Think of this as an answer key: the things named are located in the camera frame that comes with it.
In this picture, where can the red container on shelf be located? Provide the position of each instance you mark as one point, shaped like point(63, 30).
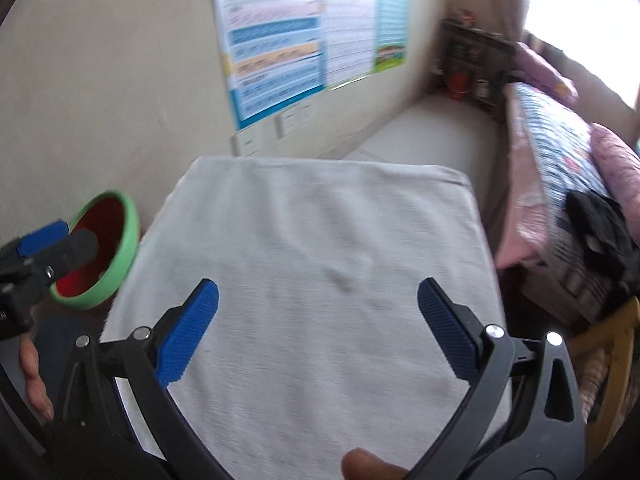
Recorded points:
point(458, 84)

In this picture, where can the black garment on bed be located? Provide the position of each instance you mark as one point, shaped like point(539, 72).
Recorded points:
point(600, 226)

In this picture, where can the green red trash bin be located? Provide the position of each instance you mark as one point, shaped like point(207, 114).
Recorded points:
point(112, 217)

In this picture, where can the blue pinyin wall poster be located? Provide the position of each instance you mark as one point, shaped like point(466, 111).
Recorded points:
point(272, 54)

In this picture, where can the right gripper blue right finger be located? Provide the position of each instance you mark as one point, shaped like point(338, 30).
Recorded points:
point(482, 360)

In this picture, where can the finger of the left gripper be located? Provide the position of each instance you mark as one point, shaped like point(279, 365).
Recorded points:
point(28, 245)
point(57, 261)

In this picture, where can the pink pillow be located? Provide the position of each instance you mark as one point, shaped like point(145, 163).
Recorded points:
point(540, 74)

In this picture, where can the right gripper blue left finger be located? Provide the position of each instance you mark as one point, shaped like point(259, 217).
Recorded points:
point(151, 364)

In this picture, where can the white double wall socket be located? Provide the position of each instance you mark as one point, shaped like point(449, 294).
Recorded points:
point(294, 117)

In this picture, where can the white single wall socket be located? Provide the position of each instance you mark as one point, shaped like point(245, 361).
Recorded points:
point(247, 141)

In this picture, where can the person's left hand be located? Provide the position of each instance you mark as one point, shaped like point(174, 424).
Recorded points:
point(35, 388)

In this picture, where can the white character wall chart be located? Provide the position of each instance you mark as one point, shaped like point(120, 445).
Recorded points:
point(348, 29)

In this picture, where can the wooden stool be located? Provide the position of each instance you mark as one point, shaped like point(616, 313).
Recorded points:
point(604, 361)

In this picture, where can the bed with checkered quilt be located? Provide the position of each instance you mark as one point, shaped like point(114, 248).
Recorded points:
point(553, 151)

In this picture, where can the white towel table cover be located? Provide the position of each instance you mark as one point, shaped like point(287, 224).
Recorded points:
point(318, 345)

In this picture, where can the person's right hand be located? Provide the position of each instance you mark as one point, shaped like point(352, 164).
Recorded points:
point(360, 464)

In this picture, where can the dark bedside shelf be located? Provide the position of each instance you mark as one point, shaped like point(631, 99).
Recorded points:
point(487, 55)

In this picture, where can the green illustrated wall poster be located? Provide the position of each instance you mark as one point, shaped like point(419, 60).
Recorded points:
point(391, 38)

